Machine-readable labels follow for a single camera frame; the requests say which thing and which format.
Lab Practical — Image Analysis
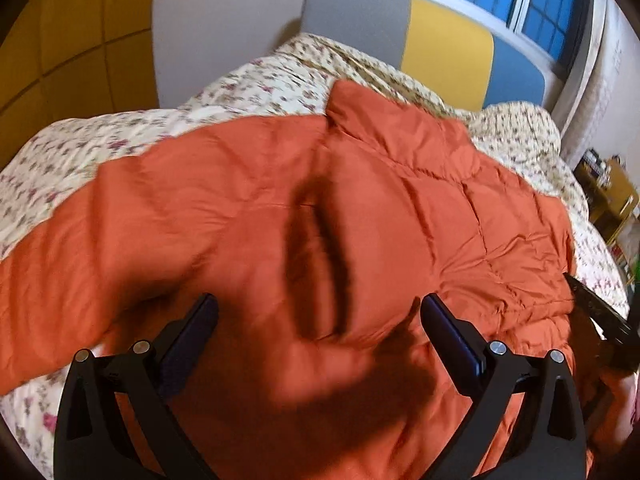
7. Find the orange puffer jacket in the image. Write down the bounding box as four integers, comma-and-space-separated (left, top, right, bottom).
1, 80, 588, 479

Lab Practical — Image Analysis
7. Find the wooden bedside table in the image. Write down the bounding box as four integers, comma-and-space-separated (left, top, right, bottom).
574, 148, 639, 243

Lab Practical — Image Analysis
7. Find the floral right curtain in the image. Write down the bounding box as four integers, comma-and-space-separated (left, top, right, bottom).
552, 0, 639, 168

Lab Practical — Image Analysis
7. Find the grey yellow blue headboard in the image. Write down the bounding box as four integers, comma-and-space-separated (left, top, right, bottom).
300, 0, 546, 112

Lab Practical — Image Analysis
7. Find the wooden wardrobe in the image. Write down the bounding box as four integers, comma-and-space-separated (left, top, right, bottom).
1, 0, 158, 165

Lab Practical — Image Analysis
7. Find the floral bed quilt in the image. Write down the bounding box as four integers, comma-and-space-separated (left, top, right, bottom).
1, 34, 627, 478

